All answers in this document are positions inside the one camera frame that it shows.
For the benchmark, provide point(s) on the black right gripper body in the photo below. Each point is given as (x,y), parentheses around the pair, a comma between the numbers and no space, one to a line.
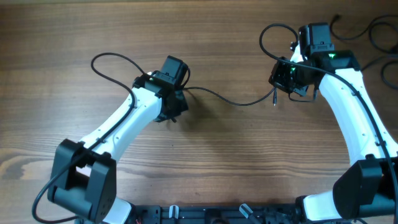
(280,79)

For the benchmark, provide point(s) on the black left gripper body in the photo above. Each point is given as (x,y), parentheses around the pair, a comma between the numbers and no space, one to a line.
(180,106)

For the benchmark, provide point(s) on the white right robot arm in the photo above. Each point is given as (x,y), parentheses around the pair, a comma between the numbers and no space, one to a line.
(369,187)

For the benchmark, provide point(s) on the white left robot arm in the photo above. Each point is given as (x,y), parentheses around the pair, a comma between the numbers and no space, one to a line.
(83,178)

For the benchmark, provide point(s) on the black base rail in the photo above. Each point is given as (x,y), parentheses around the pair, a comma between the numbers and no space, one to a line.
(245,213)

